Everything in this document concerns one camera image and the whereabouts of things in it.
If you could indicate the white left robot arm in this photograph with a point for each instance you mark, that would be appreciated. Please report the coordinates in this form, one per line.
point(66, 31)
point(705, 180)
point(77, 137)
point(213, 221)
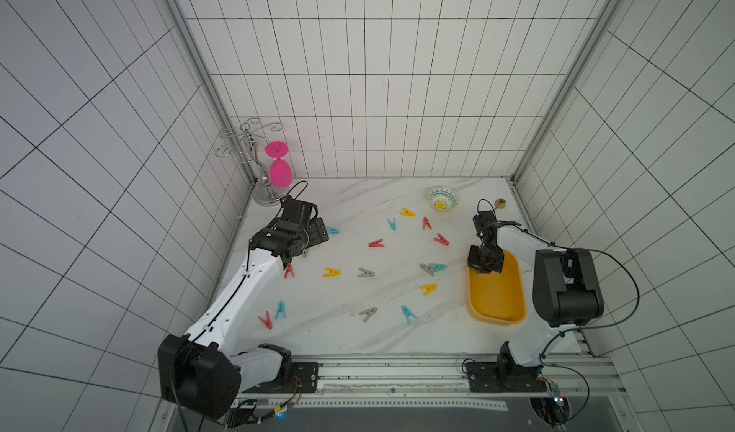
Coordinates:
point(202, 370)

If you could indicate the pink plastic wine glass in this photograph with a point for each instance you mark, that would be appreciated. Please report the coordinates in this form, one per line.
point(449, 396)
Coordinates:
point(280, 172)

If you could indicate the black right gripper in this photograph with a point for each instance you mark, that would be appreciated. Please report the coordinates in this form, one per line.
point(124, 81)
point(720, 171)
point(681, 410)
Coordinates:
point(485, 257)

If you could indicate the grey clothespin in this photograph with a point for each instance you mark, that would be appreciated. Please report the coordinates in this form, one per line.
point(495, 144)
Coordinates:
point(427, 268)
point(365, 273)
point(366, 314)

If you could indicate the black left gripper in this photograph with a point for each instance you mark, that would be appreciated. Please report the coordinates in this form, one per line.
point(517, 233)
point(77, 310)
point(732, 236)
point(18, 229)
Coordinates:
point(317, 233)

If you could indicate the patterned yellow blue bowl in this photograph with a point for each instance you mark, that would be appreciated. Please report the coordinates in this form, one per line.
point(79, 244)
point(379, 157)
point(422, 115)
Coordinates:
point(443, 199)

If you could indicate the yellow storage box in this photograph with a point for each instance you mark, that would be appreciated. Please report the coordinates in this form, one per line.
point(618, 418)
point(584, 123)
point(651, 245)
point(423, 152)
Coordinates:
point(497, 298)

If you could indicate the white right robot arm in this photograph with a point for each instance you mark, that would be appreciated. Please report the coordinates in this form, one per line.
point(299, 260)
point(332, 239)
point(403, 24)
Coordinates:
point(562, 293)

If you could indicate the grey clothespin front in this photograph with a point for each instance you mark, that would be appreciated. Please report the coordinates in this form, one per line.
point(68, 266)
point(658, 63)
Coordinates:
point(366, 314)

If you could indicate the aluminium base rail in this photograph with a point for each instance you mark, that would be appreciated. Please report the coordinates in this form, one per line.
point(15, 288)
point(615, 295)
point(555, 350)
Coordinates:
point(435, 381)

